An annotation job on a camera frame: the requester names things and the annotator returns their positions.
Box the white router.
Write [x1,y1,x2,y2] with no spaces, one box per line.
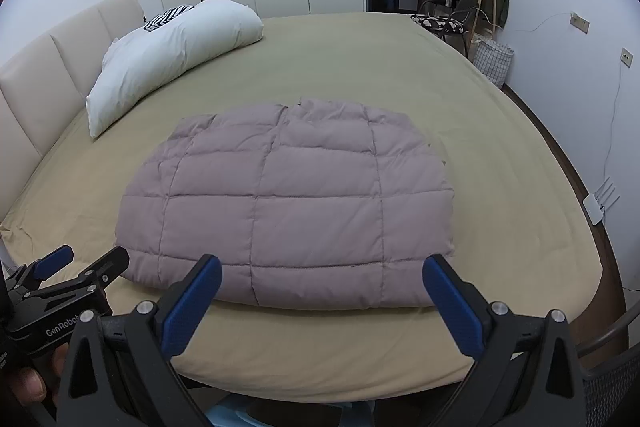
[582,177,622,225]

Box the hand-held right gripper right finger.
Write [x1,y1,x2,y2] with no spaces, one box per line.
[422,253,589,427]

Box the person's left hand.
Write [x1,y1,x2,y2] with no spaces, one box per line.
[0,344,74,427]

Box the bed with beige sheet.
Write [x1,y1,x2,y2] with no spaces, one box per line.
[0,11,603,404]

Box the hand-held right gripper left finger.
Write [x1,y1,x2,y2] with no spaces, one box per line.
[52,253,224,427]

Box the mauve padded jacket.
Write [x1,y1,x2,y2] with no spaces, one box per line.
[114,97,457,310]

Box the checked white bag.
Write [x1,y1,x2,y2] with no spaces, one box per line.
[471,34,516,89]

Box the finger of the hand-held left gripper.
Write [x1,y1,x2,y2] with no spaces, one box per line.
[22,246,131,304]
[2,244,75,297]

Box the cream padded headboard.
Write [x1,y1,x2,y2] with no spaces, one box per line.
[0,0,147,220]

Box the white cable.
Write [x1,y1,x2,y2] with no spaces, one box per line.
[602,62,627,195]

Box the chair with floral cushion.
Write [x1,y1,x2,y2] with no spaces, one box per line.
[410,0,497,58]

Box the black and white striped pillow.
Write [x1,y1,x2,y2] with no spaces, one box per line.
[143,3,196,32]

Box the black mesh office chair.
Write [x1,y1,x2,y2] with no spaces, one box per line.
[575,321,640,427]

